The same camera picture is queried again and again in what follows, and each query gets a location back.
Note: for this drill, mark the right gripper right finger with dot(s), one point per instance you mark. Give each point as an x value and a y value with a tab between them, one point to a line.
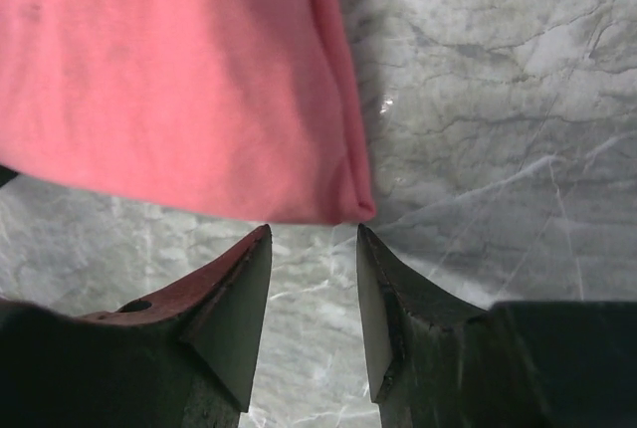
434	360

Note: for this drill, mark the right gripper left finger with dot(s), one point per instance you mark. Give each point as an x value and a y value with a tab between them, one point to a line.
183	356

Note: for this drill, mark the salmon pink t-shirt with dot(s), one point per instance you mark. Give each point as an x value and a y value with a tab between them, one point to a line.
245	109

